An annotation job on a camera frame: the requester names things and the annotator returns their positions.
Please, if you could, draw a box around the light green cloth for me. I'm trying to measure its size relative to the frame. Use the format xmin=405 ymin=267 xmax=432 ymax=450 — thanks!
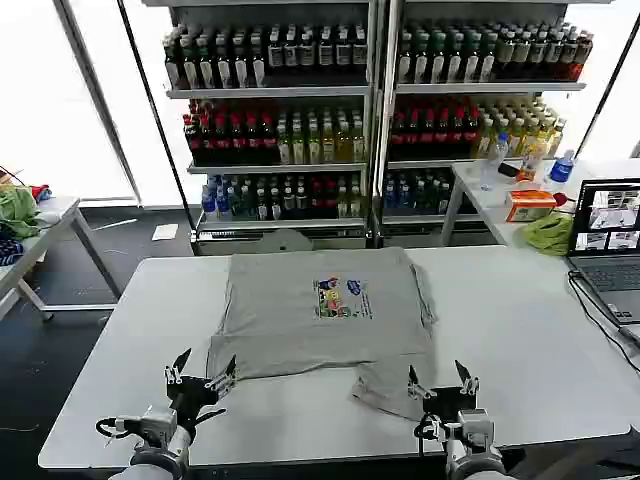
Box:
xmin=521 ymin=209 xmax=577 ymax=258

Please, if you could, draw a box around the blue label water bottle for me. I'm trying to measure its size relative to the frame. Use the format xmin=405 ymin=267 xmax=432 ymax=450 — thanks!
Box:
xmin=547 ymin=149 xmax=577 ymax=184

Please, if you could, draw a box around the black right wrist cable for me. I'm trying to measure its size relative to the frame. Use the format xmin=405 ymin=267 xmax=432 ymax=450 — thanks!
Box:
xmin=412 ymin=411 xmax=442 ymax=457

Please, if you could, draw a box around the round grey base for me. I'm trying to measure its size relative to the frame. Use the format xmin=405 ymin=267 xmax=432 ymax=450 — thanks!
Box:
xmin=256 ymin=230 xmax=314 ymax=253

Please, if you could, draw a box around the white side table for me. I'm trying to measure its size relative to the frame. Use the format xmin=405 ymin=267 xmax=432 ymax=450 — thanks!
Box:
xmin=0 ymin=196 xmax=122 ymax=322

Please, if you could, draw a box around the white desk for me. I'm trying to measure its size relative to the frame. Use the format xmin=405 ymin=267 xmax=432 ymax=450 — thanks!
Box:
xmin=439 ymin=158 xmax=640 ymax=257

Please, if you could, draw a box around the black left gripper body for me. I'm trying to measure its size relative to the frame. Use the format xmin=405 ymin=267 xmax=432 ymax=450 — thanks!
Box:
xmin=168 ymin=374 xmax=222 ymax=429

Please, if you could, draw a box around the black slanted pole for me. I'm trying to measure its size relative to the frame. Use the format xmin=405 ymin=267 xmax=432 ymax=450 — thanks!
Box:
xmin=578 ymin=33 xmax=640 ymax=157
xmin=117 ymin=0 xmax=195 ymax=222

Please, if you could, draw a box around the grey printed t-shirt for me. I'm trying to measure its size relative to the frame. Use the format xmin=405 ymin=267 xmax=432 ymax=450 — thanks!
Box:
xmin=206 ymin=246 xmax=439 ymax=422

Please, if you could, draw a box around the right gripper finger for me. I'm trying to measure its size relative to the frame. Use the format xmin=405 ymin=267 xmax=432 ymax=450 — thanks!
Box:
xmin=406 ymin=364 xmax=437 ymax=401
xmin=453 ymin=359 xmax=481 ymax=397

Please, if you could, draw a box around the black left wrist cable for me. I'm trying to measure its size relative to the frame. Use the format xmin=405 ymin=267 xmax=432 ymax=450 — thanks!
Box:
xmin=94 ymin=416 xmax=132 ymax=442

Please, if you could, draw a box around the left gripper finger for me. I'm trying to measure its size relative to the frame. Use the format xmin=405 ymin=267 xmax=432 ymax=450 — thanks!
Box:
xmin=203 ymin=354 xmax=238 ymax=393
xmin=164 ymin=347 xmax=193 ymax=386

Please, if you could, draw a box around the blue patterned cloth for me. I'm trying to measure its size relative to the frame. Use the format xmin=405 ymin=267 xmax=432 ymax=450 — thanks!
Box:
xmin=0 ymin=234 xmax=26 ymax=267

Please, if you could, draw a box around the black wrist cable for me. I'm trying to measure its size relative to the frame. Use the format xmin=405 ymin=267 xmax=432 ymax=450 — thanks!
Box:
xmin=412 ymin=411 xmax=442 ymax=457
xmin=94 ymin=416 xmax=132 ymax=442

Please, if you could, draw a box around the shelf with bottled drinks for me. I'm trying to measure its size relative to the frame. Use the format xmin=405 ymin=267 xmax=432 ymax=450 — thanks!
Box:
xmin=142 ymin=0 xmax=377 ymax=257
xmin=375 ymin=0 xmax=614 ymax=247

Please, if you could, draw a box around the white paper sheet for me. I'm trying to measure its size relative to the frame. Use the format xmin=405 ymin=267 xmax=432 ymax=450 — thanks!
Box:
xmin=150 ymin=222 xmax=180 ymax=243

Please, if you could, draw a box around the black laptop cable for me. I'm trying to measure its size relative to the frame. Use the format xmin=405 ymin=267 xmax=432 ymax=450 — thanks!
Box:
xmin=566 ymin=269 xmax=640 ymax=377

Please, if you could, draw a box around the orange cardboard box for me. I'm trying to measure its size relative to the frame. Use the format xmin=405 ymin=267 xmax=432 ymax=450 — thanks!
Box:
xmin=505 ymin=188 xmax=558 ymax=224

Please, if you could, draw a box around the green crumpled cloth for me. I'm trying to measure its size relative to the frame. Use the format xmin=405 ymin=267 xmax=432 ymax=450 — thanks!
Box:
xmin=0 ymin=185 xmax=44 ymax=239

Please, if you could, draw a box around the grey laptop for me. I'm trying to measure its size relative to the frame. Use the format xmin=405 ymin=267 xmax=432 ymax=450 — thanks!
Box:
xmin=566 ymin=177 xmax=640 ymax=324

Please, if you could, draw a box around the grey slanted beam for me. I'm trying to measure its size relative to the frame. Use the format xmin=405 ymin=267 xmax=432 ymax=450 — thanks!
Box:
xmin=51 ymin=0 xmax=145 ymax=202

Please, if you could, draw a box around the clear bottle with blue cap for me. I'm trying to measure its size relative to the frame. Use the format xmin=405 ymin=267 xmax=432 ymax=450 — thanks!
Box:
xmin=480 ymin=132 xmax=511 ymax=192

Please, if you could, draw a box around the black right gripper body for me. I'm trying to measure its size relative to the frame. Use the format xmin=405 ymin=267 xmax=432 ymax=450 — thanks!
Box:
xmin=422 ymin=384 xmax=477 ymax=424

